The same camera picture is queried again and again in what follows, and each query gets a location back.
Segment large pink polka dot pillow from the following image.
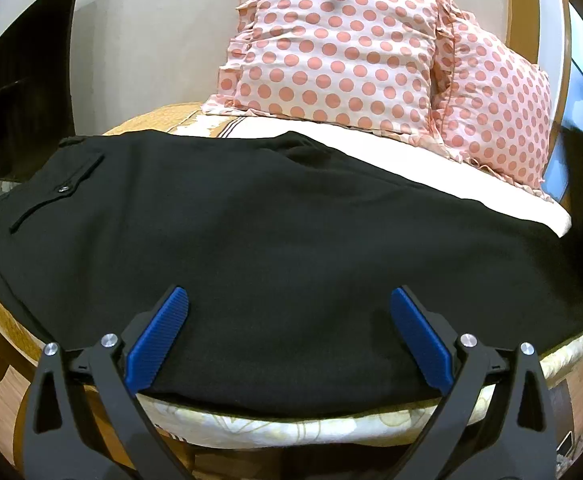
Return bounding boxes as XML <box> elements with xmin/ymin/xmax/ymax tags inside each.
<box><xmin>201</xmin><ymin>0</ymin><xmax>447</xmax><ymax>142</ymax></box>

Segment wooden headboard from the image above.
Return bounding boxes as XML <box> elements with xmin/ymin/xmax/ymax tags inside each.
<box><xmin>503</xmin><ymin>0</ymin><xmax>572</xmax><ymax>126</ymax></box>

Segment small pink polka dot pillow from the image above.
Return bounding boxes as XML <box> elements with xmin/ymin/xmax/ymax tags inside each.
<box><xmin>411</xmin><ymin>0</ymin><xmax>558</xmax><ymax>205</ymax></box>

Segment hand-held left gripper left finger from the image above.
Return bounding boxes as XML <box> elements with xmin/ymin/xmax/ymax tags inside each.
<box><xmin>23</xmin><ymin>285</ymin><xmax>195</xmax><ymax>480</ymax></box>

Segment black pants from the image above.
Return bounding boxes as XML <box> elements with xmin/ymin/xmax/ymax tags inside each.
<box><xmin>0</xmin><ymin>130</ymin><xmax>583</xmax><ymax>420</ymax></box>

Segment bed with floral sheet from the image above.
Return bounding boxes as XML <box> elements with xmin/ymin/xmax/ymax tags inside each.
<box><xmin>0</xmin><ymin>102</ymin><xmax>583</xmax><ymax>461</ymax></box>

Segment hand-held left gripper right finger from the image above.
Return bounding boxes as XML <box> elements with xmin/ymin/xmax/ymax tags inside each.
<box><xmin>390</xmin><ymin>286</ymin><xmax>558</xmax><ymax>480</ymax></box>

